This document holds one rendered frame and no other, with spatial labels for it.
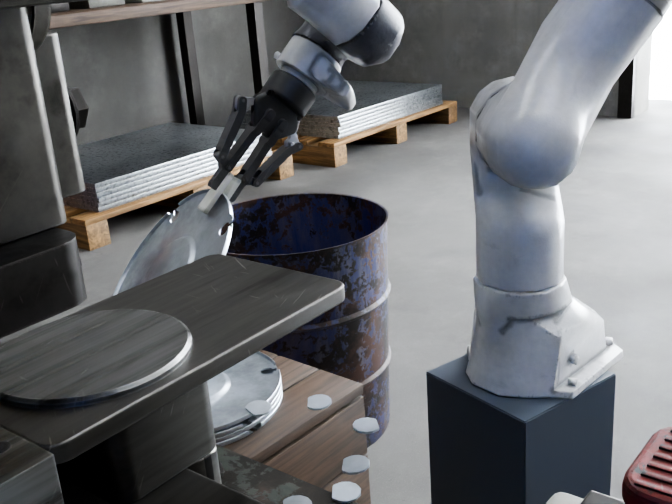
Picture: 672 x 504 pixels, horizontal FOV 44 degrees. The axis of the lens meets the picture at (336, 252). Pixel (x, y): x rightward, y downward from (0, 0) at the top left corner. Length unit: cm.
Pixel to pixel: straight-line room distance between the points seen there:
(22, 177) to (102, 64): 423
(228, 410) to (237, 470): 62
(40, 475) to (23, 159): 15
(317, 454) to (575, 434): 40
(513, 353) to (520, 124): 31
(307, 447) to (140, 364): 80
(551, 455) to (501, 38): 439
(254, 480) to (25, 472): 23
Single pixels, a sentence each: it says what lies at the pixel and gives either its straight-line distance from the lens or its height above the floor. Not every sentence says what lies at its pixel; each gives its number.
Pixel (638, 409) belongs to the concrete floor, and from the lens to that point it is 200.
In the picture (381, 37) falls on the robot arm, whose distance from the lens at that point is 117.
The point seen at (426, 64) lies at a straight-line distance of 564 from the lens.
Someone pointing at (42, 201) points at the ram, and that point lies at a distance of 40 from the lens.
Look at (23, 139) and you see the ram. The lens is 40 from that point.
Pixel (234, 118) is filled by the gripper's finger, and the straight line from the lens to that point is 122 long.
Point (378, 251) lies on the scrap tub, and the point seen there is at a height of 43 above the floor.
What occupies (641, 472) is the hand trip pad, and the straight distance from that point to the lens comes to 43.
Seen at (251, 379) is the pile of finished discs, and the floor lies 38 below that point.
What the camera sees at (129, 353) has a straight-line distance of 52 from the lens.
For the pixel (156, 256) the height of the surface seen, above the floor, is 58.
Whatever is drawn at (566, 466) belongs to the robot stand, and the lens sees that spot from 116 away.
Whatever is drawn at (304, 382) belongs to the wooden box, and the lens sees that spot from 137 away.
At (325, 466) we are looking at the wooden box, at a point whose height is 25.
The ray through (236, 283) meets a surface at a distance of 61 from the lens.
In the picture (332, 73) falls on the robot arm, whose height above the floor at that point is 84.
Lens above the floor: 100
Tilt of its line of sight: 20 degrees down
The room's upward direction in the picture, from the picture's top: 4 degrees counter-clockwise
